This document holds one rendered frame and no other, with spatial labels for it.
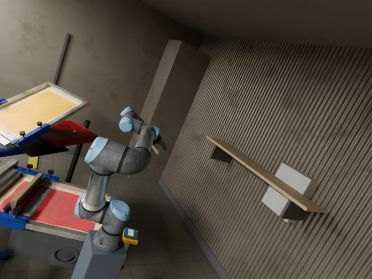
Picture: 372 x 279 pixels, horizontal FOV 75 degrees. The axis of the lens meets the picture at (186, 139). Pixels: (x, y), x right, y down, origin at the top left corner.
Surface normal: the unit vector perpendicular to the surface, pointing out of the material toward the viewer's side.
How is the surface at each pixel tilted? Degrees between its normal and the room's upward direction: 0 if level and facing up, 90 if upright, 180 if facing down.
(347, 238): 90
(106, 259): 90
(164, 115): 90
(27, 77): 90
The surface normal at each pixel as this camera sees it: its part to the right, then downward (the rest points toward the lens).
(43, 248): 0.05, 0.36
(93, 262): 0.43, 0.38
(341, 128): -0.81, -0.22
